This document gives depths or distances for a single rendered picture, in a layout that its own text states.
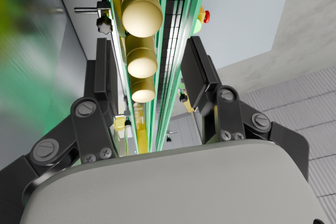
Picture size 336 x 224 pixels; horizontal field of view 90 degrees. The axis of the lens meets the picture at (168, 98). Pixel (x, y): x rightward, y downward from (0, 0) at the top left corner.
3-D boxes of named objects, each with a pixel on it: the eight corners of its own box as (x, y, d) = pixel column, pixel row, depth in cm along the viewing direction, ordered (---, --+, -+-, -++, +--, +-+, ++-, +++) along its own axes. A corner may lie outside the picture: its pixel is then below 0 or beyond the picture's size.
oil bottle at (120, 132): (113, 117, 87) (114, 171, 74) (124, 115, 87) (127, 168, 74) (116, 121, 92) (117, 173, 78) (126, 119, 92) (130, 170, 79)
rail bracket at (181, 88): (173, 68, 63) (181, 98, 56) (192, 66, 65) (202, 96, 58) (172, 75, 67) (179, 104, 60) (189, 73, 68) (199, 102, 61)
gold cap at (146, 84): (154, 77, 27) (158, 100, 25) (133, 82, 27) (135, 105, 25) (149, 62, 24) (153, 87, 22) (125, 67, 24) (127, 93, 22)
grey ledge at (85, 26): (64, -31, 40) (56, -6, 34) (103, -29, 41) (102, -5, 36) (119, 126, 120) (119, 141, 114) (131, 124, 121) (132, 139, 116)
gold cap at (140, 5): (116, -30, 14) (117, -2, 12) (157, -29, 15) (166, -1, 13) (121, 10, 17) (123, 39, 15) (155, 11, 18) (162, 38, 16)
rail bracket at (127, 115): (112, 97, 72) (113, 126, 65) (129, 95, 73) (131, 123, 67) (114, 101, 75) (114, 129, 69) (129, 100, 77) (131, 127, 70)
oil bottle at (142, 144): (136, 130, 108) (141, 178, 93) (145, 129, 109) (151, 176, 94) (137, 133, 113) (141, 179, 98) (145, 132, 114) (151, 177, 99)
